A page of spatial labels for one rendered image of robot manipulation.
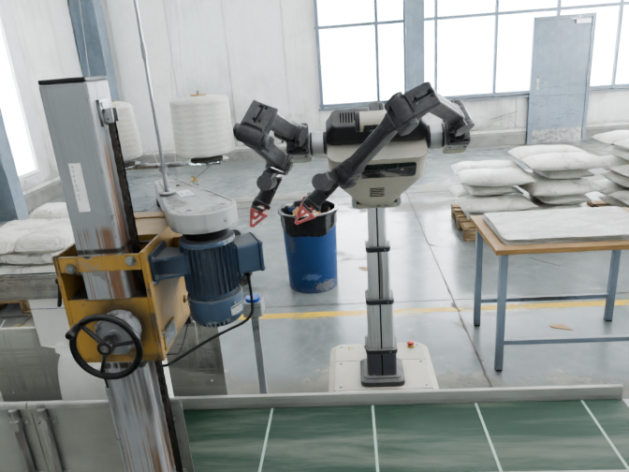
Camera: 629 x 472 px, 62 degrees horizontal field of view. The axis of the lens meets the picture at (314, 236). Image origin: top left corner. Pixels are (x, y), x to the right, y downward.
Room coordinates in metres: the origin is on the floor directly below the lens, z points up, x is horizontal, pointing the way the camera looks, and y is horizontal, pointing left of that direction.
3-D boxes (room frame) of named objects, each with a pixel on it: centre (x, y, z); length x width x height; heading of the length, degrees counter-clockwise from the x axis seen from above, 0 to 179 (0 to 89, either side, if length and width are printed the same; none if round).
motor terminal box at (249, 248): (1.39, 0.19, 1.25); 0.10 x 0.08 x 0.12; 20
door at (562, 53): (9.27, -4.40, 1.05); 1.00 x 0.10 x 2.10; 85
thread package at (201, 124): (1.50, 0.29, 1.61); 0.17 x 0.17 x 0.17
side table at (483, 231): (2.79, -1.43, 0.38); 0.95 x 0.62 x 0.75; 85
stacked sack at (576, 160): (4.73, -2.33, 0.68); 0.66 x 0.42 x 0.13; 83
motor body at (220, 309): (1.35, 0.29, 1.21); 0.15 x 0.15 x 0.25
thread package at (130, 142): (1.52, 0.55, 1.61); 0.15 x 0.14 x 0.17; 85
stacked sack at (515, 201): (4.78, -1.73, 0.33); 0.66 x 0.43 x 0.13; 85
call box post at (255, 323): (1.96, 0.27, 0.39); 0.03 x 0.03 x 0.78; 85
